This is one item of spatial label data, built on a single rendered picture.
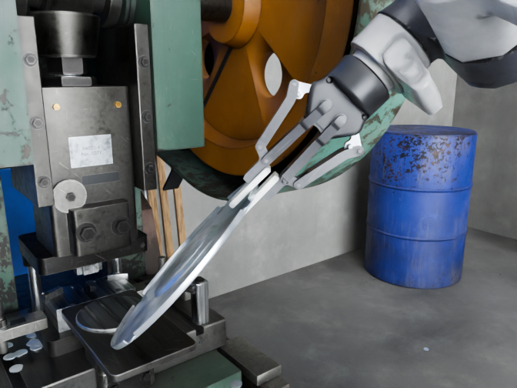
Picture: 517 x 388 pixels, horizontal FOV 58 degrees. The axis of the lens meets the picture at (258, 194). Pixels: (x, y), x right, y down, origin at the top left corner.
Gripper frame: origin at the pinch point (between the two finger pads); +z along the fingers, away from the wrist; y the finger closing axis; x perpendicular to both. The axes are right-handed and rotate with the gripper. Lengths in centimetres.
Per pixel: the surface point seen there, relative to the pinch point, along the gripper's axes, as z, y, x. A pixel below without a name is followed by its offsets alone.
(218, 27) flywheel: -11, 24, -48
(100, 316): 37.4, 1.3, -14.1
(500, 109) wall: -115, -130, -295
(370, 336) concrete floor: 39, -109, -141
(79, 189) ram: 23.4, 18.3, -16.1
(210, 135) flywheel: 8, 9, -54
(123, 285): 37.6, 0.9, -27.1
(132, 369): 31.2, -6.0, 0.2
